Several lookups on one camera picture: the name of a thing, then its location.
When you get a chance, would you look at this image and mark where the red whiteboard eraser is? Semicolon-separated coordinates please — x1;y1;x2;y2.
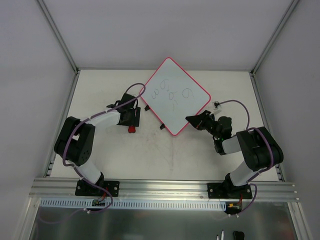
128;125;136;134

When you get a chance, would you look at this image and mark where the pink framed whiteboard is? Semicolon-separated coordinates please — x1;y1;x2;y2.
140;57;212;136

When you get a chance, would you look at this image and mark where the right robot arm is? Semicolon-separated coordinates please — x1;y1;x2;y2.
185;110;284;198

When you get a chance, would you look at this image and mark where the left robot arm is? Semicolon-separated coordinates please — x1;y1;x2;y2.
54;93;141;195

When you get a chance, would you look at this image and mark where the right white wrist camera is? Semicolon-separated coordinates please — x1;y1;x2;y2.
212;101;222;112

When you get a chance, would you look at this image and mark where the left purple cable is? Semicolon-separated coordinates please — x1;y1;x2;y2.
61;83;147;215

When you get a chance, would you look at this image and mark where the purple cable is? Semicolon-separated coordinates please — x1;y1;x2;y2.
214;99;275;217
61;83;147;215

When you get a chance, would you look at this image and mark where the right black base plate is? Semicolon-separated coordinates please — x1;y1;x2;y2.
207;182;253;200

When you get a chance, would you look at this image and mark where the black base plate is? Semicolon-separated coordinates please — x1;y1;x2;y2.
74;180;120;197
207;182;253;200

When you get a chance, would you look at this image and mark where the right aluminium frame post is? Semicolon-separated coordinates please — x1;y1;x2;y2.
250;0;301;76

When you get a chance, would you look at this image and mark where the aluminium frame post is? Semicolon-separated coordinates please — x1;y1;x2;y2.
250;0;301;76
35;0;79;74

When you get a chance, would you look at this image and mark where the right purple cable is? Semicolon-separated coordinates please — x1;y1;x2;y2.
214;99;275;217

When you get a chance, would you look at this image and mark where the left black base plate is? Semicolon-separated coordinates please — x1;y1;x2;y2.
74;180;120;197

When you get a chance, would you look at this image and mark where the slotted cable duct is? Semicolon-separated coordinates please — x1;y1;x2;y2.
39;197;227;212

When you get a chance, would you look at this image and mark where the aluminium mounting rail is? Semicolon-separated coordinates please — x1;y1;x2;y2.
29;177;300;202

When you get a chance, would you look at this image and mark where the left aluminium frame post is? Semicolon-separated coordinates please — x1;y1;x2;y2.
35;0;79;74

